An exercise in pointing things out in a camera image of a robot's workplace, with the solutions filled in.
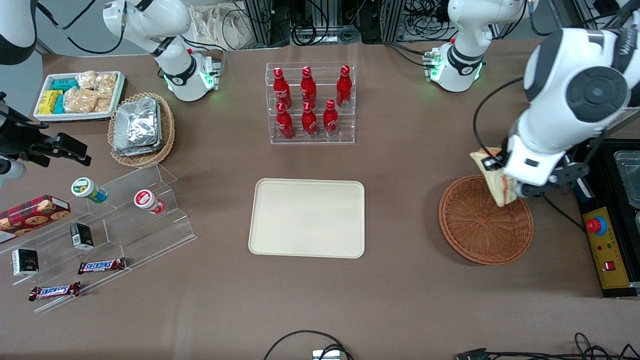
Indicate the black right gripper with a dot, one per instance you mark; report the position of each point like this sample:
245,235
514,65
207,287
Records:
20,140

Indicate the triangular sandwich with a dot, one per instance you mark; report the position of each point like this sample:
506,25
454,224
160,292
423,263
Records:
500,187

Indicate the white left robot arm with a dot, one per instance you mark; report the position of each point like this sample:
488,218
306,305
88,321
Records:
565,120

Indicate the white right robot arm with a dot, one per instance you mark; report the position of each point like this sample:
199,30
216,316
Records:
150,20

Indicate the brown round wicker basket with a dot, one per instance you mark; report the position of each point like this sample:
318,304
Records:
480,230

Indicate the white rectangular snack tray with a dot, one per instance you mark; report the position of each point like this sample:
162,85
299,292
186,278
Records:
119,92

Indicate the oval tan wicker basket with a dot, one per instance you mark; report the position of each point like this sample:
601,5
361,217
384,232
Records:
167,130

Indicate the beige rectangular tray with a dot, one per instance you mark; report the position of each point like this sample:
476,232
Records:
305,217

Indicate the green lid yoghurt cup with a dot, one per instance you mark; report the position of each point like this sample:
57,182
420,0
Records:
87,189

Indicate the teal snack packet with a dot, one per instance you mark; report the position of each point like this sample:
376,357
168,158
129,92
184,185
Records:
64,84
59,104

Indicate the clear bag of crackers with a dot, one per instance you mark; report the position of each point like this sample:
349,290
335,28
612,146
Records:
80,100
86,79
106,85
103,105

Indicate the yellow snack packet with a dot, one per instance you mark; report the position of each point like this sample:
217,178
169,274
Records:
49,101

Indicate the silver foil package stack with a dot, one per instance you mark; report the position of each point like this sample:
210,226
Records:
136,126

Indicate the red tartan cookie box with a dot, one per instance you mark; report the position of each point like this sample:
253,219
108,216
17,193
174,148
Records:
32,217

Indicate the small black box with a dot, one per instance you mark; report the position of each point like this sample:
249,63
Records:
25,262
81,236

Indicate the red lid yoghurt cup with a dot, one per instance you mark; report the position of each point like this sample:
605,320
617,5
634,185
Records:
146,200

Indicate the clear acrylic stepped stand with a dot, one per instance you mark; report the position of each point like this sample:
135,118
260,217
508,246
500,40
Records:
125,235

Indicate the brown snickers bar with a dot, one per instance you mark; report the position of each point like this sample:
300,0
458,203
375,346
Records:
54,291
101,266

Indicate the red emergency stop button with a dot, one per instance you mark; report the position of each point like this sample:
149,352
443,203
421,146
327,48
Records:
596,225

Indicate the clear plastic container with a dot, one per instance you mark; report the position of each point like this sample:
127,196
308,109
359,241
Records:
630,180

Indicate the black control box yellow panel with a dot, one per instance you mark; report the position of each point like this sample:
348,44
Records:
612,245

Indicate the clear acrylic bottle rack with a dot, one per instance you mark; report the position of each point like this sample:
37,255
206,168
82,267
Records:
345,135

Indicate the red cola bottle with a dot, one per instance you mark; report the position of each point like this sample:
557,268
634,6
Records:
343,86
285,124
330,119
281,87
309,121
308,86

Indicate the beige crumpled bag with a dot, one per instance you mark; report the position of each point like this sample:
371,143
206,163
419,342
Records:
220,27

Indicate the small silver device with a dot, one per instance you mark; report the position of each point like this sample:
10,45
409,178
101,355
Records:
326,355

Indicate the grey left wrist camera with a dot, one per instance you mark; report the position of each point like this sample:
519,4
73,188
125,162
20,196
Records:
524,191

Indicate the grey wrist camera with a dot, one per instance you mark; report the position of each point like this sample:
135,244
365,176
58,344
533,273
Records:
10,170
524,191

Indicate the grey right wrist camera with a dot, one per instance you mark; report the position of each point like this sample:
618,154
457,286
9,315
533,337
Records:
10,170

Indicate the black left camera mount bracket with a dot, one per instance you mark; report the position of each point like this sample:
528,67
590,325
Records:
565,176

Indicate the aluminium profile frame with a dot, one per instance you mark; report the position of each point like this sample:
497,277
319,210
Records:
262,20

